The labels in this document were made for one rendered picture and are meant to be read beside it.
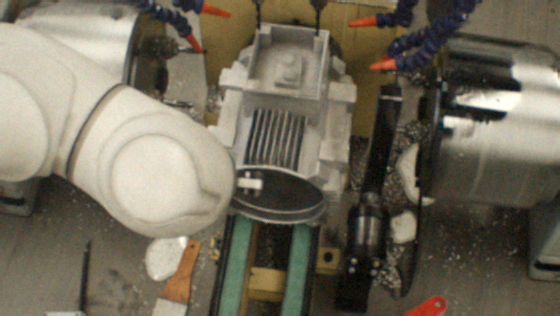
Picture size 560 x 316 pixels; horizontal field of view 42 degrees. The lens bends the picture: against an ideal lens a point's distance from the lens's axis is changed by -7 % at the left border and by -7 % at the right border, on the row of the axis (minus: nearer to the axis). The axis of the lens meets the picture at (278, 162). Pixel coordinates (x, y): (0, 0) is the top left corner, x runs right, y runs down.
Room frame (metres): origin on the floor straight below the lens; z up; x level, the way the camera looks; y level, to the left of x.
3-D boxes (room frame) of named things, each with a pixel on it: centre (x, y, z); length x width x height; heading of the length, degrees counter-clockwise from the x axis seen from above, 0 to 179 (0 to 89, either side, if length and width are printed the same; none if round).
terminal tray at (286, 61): (0.66, -0.01, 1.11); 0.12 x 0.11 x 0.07; 171
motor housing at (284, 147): (0.62, -0.01, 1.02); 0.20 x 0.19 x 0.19; 171
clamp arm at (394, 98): (0.53, -0.13, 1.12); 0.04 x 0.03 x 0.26; 172
